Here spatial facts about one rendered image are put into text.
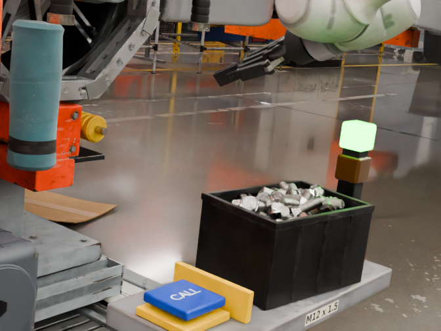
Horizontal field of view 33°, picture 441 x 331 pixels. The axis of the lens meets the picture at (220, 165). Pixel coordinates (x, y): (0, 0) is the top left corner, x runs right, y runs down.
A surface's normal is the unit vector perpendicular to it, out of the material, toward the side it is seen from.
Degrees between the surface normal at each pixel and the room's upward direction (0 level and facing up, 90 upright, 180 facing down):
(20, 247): 22
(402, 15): 110
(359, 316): 0
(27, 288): 90
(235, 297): 90
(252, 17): 90
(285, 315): 0
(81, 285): 90
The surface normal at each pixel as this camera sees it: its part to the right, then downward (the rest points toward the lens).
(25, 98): -0.12, 0.25
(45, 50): 0.52, 0.21
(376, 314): 0.11, -0.97
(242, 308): -0.63, 0.11
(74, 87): 0.77, 0.23
